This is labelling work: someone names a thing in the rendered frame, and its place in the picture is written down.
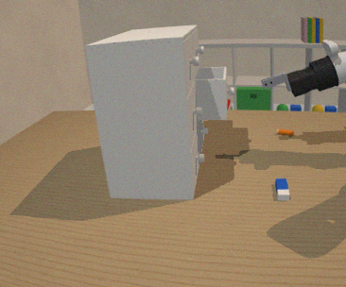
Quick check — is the blue and white eraser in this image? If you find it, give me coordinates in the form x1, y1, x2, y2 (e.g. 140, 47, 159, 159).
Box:
275, 178, 290, 200

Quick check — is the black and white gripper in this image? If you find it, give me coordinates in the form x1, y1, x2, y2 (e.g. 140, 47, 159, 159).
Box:
261, 40, 346, 96

